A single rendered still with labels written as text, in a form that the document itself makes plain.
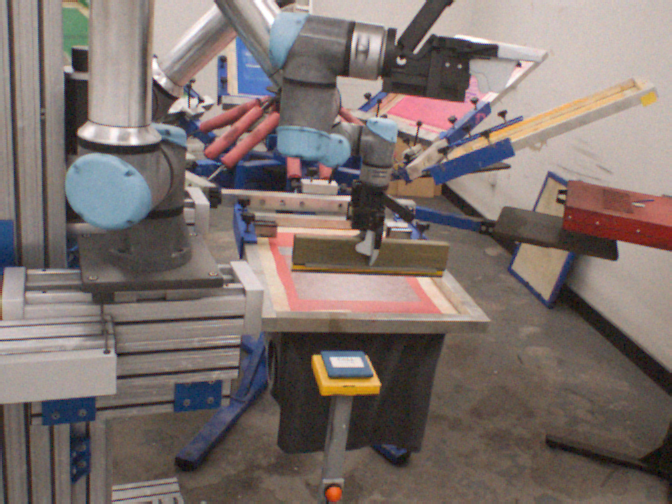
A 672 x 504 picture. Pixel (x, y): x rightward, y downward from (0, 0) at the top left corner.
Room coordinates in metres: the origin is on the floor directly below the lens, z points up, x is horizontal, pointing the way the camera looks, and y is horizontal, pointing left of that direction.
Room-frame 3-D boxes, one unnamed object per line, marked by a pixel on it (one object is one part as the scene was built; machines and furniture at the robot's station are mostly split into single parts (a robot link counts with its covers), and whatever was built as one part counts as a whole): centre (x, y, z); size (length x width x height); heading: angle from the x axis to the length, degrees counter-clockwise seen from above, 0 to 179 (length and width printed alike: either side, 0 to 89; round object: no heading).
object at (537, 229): (2.80, -0.38, 0.91); 1.34 x 0.40 x 0.08; 75
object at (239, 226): (2.12, 0.32, 0.98); 0.30 x 0.05 x 0.07; 15
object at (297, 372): (1.68, -0.08, 0.74); 0.45 x 0.03 x 0.43; 105
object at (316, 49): (1.01, 0.08, 1.65); 0.11 x 0.08 x 0.09; 88
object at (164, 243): (1.15, 0.34, 1.31); 0.15 x 0.15 x 0.10
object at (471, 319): (1.96, -0.01, 0.97); 0.79 x 0.58 x 0.04; 15
